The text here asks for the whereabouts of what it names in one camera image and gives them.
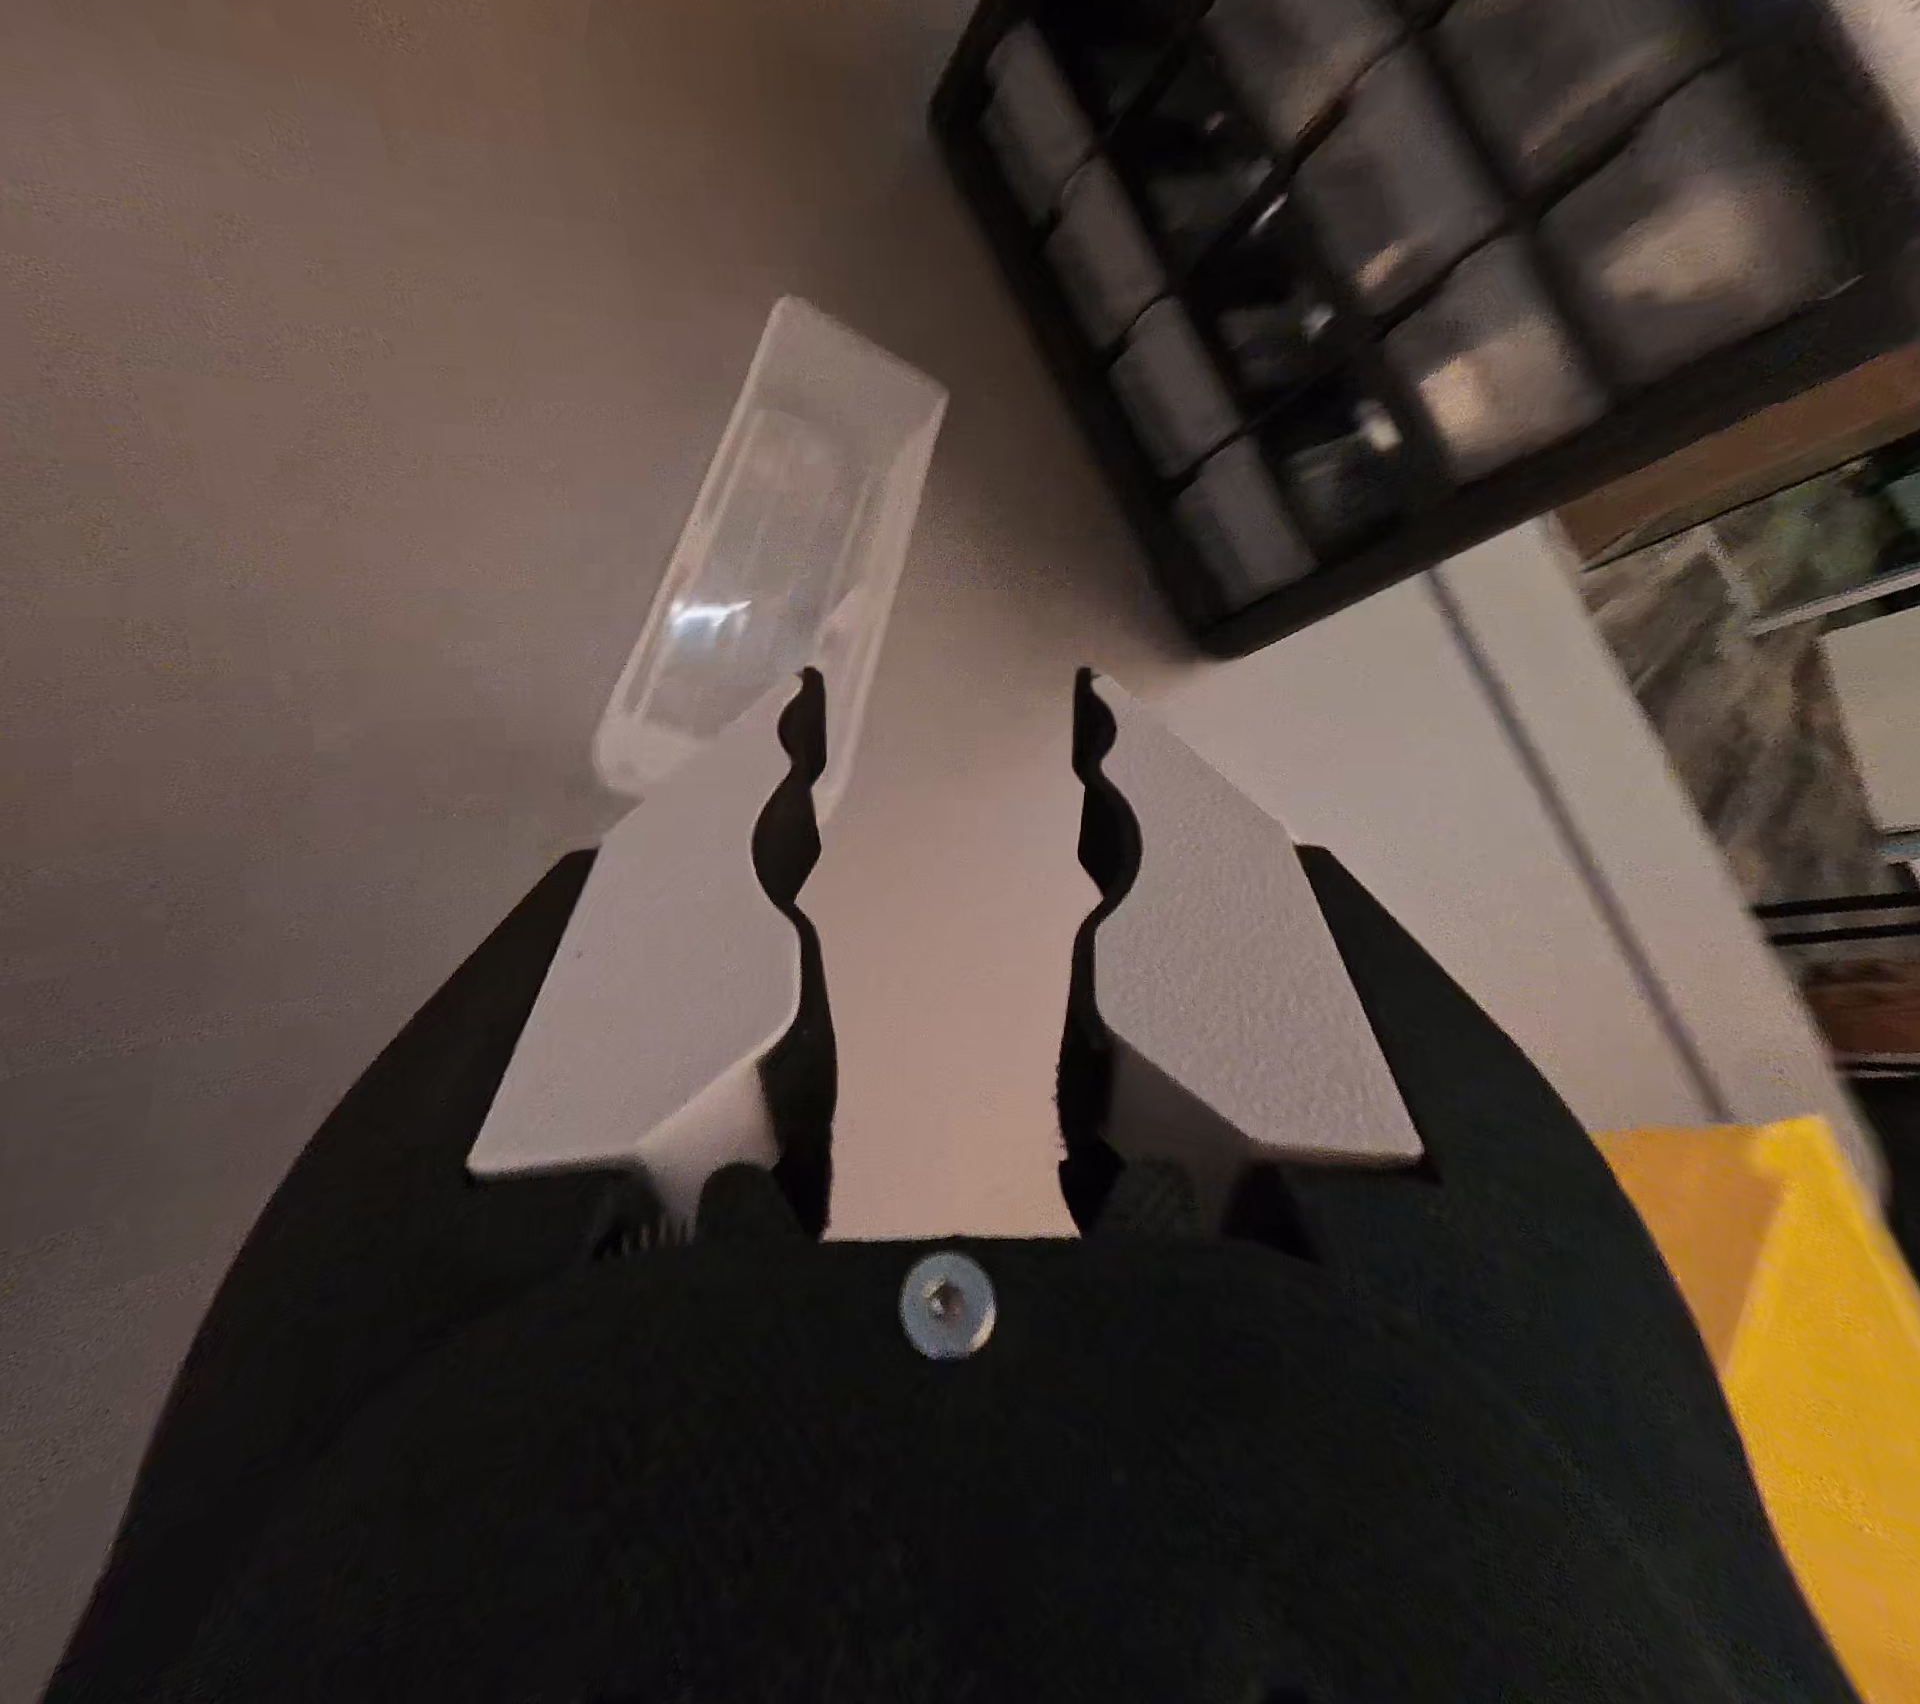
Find black drawer cabinet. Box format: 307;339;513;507
927;0;1920;665

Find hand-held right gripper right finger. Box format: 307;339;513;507
1057;669;1424;1234

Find yellow plastic bin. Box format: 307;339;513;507
1591;1116;1920;1704

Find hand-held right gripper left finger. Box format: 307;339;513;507
469;669;836;1234

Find set of clear cabinet drawers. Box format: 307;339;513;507
982;0;1862;618

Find single clear plastic drawer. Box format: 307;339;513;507
589;295;950;825

